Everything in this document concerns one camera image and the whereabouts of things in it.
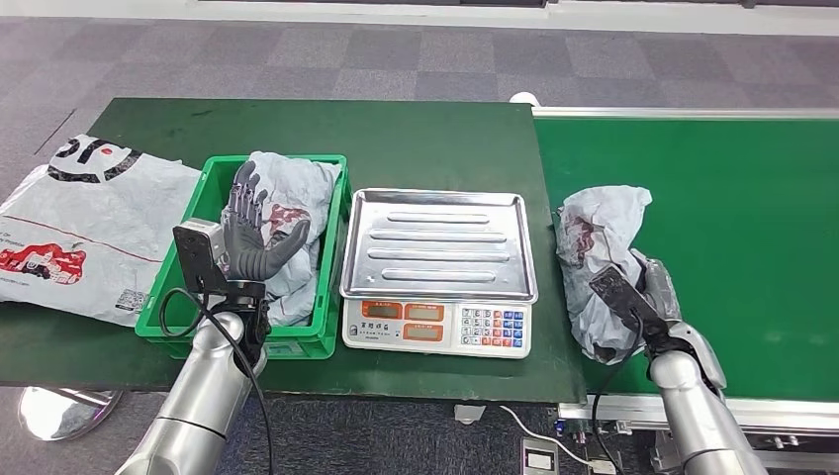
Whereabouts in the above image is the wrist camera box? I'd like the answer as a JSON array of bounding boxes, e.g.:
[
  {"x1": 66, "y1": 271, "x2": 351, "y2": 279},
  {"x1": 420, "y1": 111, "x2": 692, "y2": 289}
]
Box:
[
  {"x1": 588, "y1": 264, "x2": 671, "y2": 338},
  {"x1": 172, "y1": 219, "x2": 229, "y2": 295}
]

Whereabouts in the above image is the large flat grey courier bag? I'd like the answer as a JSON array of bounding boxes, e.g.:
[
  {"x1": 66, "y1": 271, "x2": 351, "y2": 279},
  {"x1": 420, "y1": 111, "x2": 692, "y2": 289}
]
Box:
[{"x1": 0, "y1": 134, "x2": 203, "y2": 328}]

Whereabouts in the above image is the white floor cable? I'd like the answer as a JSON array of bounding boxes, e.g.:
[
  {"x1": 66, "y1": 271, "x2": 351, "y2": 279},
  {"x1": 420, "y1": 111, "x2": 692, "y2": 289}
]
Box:
[{"x1": 499, "y1": 405, "x2": 592, "y2": 468}]

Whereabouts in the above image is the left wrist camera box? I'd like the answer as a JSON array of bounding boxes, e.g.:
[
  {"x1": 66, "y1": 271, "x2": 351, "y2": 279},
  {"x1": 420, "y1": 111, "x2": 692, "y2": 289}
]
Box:
[{"x1": 172, "y1": 219, "x2": 229, "y2": 295}]

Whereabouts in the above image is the grey floor socket box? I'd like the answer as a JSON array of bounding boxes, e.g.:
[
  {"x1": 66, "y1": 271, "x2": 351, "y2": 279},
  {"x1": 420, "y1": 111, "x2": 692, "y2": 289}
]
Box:
[{"x1": 519, "y1": 437, "x2": 560, "y2": 475}]

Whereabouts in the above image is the white table foot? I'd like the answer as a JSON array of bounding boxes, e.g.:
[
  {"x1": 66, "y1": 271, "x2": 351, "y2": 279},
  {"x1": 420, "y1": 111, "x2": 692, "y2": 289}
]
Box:
[{"x1": 453, "y1": 403, "x2": 488, "y2": 426}]

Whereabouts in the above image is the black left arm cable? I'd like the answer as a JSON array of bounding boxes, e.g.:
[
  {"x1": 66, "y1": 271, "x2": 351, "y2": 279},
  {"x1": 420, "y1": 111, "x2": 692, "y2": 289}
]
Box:
[{"x1": 158, "y1": 287, "x2": 275, "y2": 475}]

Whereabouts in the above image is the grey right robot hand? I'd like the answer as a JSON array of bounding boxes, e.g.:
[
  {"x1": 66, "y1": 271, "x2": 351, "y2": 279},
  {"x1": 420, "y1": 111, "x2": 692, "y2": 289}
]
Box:
[{"x1": 634, "y1": 256, "x2": 685, "y2": 324}]

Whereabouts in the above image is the conveyor control board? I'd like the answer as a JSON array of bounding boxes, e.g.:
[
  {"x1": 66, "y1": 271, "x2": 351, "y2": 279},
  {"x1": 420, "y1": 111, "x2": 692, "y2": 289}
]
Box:
[{"x1": 555, "y1": 416, "x2": 634, "y2": 447}]

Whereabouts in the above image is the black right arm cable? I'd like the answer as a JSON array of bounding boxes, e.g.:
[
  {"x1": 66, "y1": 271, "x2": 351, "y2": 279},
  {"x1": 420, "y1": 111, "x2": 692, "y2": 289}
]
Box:
[{"x1": 591, "y1": 308, "x2": 647, "y2": 475}]

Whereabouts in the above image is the steel scale tray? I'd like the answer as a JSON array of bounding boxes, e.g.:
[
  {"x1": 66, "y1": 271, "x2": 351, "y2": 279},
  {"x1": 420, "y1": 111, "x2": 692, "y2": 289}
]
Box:
[{"x1": 338, "y1": 188, "x2": 539, "y2": 304}]

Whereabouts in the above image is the green conveyor belt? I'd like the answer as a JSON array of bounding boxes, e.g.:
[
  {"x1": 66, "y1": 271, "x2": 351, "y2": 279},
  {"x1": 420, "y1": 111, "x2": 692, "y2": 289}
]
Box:
[{"x1": 531, "y1": 106, "x2": 839, "y2": 475}]

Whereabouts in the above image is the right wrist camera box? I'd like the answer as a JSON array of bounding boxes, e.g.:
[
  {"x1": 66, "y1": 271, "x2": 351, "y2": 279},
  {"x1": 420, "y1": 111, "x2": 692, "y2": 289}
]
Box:
[{"x1": 588, "y1": 264, "x2": 671, "y2": 338}]

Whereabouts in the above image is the white electronic scale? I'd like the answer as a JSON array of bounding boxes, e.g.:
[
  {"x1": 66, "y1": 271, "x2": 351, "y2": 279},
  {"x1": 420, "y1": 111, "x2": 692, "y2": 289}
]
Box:
[{"x1": 341, "y1": 298, "x2": 533, "y2": 360}]

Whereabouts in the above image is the green plastic crate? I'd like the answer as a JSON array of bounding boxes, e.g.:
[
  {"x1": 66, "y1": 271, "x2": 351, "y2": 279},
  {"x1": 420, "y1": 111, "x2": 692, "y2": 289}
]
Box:
[{"x1": 135, "y1": 154, "x2": 352, "y2": 361}]

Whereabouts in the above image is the grey courier parcel red print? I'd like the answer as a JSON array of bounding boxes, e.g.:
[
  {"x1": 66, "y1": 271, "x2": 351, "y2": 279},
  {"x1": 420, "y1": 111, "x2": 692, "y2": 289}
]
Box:
[
  {"x1": 265, "y1": 275, "x2": 323, "y2": 328},
  {"x1": 555, "y1": 185, "x2": 657, "y2": 366},
  {"x1": 221, "y1": 151, "x2": 343, "y2": 300}
]

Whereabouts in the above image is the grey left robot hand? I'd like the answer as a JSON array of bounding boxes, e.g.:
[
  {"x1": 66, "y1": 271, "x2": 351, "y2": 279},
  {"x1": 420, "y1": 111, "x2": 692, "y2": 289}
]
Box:
[{"x1": 221, "y1": 160, "x2": 313, "y2": 283}]

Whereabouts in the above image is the round chrome table base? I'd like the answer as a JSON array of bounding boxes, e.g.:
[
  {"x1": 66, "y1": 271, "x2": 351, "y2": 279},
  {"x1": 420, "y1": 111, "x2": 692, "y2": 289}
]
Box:
[{"x1": 17, "y1": 388, "x2": 124, "y2": 442}]

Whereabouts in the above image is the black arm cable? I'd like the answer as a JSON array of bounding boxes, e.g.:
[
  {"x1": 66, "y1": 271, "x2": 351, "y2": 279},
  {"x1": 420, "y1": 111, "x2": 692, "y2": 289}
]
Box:
[
  {"x1": 158, "y1": 287, "x2": 275, "y2": 475},
  {"x1": 591, "y1": 308, "x2": 647, "y2": 475}
]

